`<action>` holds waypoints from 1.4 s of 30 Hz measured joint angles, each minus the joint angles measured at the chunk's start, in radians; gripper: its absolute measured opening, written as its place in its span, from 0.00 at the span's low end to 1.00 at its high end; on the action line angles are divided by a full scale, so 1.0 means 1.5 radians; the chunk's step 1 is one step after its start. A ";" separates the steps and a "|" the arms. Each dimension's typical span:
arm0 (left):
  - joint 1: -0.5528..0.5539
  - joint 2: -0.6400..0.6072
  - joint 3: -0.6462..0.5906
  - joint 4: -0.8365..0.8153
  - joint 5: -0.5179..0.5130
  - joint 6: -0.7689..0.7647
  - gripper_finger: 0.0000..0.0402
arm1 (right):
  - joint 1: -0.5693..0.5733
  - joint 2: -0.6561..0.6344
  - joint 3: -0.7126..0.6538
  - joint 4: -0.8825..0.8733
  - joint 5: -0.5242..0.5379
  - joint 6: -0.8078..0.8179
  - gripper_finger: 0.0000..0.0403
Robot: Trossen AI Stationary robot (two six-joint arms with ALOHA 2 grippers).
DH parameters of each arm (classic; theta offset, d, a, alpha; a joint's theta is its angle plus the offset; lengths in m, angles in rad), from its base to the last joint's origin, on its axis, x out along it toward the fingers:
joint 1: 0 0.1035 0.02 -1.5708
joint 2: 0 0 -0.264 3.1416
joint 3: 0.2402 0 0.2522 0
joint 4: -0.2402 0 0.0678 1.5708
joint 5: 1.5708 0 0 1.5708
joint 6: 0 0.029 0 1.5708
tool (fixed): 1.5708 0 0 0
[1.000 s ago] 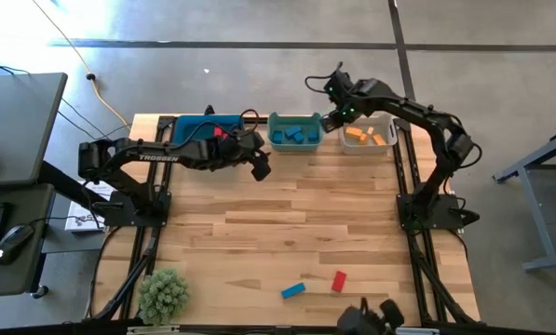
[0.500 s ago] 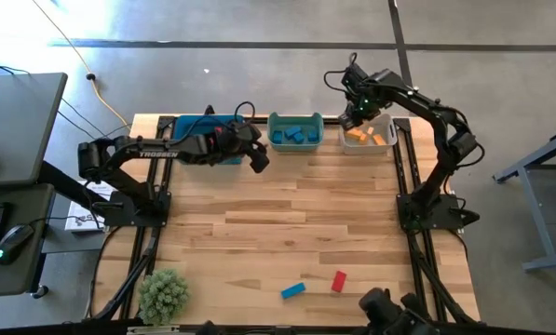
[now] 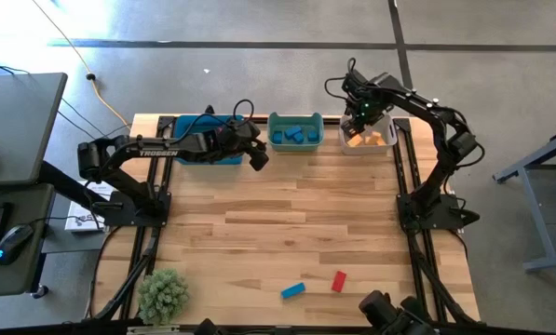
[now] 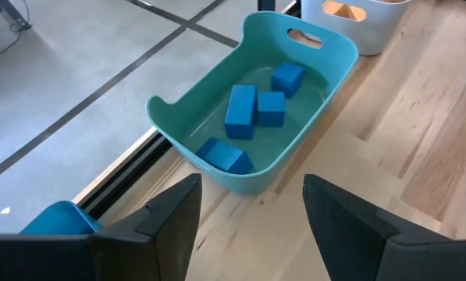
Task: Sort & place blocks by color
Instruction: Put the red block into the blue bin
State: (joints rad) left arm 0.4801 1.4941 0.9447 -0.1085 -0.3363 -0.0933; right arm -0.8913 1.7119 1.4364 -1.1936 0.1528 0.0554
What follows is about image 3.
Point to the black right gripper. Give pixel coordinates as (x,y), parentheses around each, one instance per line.
(368,107)

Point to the white printed booklet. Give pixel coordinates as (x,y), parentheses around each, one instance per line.
(79,218)

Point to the white metal bracket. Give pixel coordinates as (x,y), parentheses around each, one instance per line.
(152,330)

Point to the teal plastic bin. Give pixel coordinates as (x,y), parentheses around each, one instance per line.
(295,146)

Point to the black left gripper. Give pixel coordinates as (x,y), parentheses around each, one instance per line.
(240,137)

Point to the black desk leg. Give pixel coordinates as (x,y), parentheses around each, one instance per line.
(68,186)

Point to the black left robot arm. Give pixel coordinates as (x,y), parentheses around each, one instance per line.
(156,152)

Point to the black table clamp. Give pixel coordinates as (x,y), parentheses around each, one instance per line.
(209,111)

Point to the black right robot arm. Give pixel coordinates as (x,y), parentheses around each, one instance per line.
(445,135)

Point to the grey desk top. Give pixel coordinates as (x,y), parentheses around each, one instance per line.
(21,130)

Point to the dark desk top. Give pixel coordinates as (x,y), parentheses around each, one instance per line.
(26,279)

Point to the long blue block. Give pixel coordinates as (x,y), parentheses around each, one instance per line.
(293,290)

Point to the blue-grey metal table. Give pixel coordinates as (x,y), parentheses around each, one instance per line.
(538,218)

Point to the white plastic bin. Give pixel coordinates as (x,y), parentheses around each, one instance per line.
(368,150)

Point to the small green artificial plant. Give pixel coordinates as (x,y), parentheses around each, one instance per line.
(163,298)

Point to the red rectangular block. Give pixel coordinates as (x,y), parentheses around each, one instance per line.
(338,281)

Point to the black computer mouse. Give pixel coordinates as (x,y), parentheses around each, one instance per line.
(13,244)

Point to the blue plastic bin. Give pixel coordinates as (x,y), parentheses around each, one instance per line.
(193,122)

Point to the black desk caster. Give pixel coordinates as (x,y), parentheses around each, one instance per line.
(40,291)

